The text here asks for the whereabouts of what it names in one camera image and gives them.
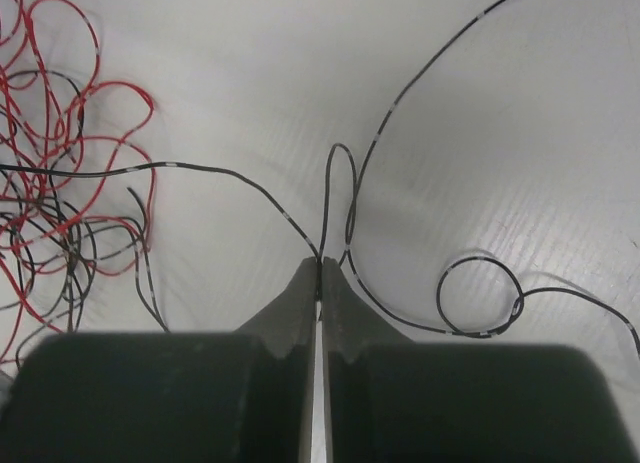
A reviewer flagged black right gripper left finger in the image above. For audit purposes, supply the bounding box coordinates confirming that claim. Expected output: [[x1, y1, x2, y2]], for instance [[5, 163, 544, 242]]
[[1, 258, 317, 462]]

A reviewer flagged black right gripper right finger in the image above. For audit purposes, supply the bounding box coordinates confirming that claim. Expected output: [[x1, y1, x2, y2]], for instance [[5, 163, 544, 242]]
[[321, 259, 639, 462]]

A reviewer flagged red thin wire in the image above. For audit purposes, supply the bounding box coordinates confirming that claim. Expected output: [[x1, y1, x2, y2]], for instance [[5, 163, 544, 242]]
[[0, 0, 159, 369]]

